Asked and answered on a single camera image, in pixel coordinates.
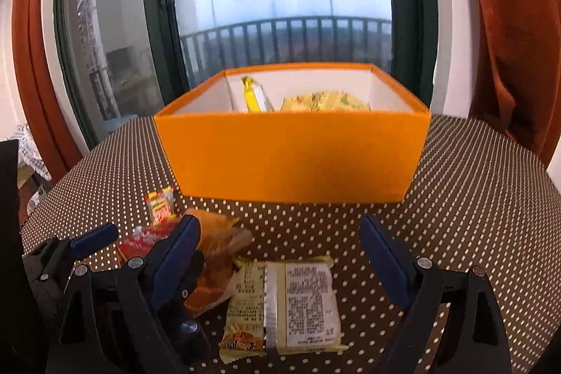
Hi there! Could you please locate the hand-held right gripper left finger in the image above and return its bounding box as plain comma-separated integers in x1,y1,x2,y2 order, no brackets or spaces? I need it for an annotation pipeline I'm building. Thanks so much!
46,215,202,374

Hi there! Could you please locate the pale yellow snack packet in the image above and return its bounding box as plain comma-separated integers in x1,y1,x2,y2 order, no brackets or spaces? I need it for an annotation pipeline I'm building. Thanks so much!
219,255,350,362

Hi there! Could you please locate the orange bread packet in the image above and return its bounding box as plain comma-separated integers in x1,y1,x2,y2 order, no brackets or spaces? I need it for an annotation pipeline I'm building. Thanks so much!
183,209,254,319

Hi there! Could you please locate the red and clear snack packet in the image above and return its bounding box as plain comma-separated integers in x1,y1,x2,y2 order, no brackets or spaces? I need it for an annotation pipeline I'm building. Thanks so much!
116,220,185,266

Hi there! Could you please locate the brown polka dot tablecloth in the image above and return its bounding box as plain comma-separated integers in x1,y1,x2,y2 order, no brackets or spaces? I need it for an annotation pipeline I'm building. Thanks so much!
20,113,561,374

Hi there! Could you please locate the dark balcony railing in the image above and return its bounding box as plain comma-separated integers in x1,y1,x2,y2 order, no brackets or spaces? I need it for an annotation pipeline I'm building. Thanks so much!
180,15,393,79

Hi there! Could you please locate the orange cardboard box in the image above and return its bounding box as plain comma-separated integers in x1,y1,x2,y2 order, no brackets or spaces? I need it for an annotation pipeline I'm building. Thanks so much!
153,63,431,205

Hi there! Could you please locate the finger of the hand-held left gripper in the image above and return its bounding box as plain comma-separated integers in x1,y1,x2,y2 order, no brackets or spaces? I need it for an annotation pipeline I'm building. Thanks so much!
26,224,119,283
162,252,211,366

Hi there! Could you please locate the tiny red yellow packet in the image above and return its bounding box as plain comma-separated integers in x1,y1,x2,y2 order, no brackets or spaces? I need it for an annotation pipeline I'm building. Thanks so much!
146,187,176,224

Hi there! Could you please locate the dark green window frame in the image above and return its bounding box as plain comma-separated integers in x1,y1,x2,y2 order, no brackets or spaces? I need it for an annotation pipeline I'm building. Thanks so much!
53,0,439,151

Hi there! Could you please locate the white patterned cloth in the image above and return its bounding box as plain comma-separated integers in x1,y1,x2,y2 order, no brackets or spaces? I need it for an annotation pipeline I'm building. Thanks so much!
4,124,52,182

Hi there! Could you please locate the rust orange curtain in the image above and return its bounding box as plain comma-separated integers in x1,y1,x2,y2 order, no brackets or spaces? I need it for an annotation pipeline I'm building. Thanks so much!
12,0,84,182
456,0,561,164

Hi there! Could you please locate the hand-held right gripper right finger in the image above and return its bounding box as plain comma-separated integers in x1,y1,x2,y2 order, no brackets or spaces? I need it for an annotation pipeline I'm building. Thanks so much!
358,215,513,374

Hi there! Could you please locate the small yellow snack packet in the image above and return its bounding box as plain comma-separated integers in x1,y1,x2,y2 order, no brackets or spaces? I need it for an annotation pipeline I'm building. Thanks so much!
242,76,275,113

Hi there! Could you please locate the yellow chips bag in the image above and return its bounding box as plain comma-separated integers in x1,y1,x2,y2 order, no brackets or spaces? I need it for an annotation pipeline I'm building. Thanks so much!
280,90,371,112

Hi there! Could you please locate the pale apartment building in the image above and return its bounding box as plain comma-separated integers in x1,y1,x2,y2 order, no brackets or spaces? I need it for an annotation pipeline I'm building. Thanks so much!
76,0,110,116

